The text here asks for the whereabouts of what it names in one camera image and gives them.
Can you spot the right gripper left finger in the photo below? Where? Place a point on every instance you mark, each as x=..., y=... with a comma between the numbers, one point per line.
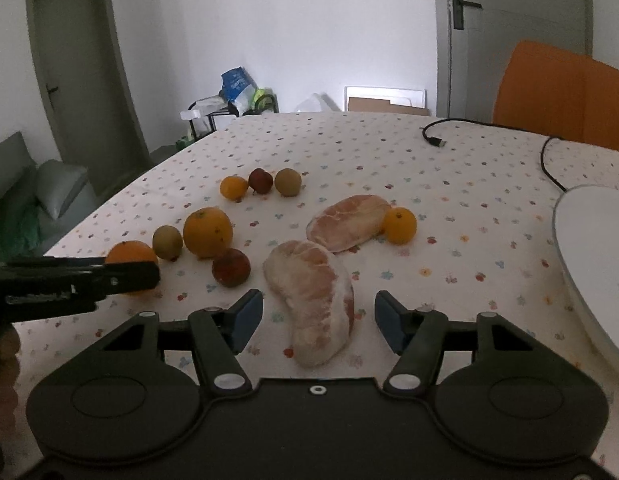
x=217, y=337

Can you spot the dotted white tablecloth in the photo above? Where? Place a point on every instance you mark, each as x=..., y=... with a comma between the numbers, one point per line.
x=453, y=217

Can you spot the large orange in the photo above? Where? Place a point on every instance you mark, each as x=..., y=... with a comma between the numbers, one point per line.
x=207, y=232

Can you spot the black wire shelf rack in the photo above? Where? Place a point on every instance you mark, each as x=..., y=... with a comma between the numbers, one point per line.
x=202, y=115

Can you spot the grey sofa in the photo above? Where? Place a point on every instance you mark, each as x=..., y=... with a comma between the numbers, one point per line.
x=39, y=204

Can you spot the clear plastic bag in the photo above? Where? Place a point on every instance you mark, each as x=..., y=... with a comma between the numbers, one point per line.
x=317, y=103

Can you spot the green kiwi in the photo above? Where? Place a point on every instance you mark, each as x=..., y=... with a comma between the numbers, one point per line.
x=167, y=243

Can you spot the small tangerine row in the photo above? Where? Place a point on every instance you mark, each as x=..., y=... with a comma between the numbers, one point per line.
x=233, y=188

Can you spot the white round plate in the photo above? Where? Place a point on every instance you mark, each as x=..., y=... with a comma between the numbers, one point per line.
x=585, y=227

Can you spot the dark red peach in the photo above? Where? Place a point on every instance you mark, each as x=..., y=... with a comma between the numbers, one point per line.
x=232, y=268

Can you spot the small orange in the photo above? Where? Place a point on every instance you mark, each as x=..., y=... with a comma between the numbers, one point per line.
x=399, y=226

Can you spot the brown round kiwi far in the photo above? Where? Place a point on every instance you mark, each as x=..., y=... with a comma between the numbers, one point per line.
x=288, y=182

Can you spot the grey-green left door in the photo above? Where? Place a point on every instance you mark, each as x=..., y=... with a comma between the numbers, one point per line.
x=84, y=90

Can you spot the grey door with handle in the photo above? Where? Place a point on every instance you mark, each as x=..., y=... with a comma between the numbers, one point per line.
x=475, y=40

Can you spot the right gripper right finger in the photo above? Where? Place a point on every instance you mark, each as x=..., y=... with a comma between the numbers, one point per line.
x=417, y=338

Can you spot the brown cardboard sheet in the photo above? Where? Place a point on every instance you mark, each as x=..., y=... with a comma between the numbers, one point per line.
x=384, y=106

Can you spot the blue white bag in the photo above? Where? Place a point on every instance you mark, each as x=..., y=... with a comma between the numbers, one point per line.
x=238, y=88

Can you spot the person's left hand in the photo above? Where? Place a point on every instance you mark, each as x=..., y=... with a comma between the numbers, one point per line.
x=10, y=345

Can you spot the small dark red plum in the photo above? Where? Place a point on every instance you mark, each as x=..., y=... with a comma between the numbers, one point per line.
x=261, y=181

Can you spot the orange chair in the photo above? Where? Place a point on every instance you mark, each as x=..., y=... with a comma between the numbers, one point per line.
x=556, y=92

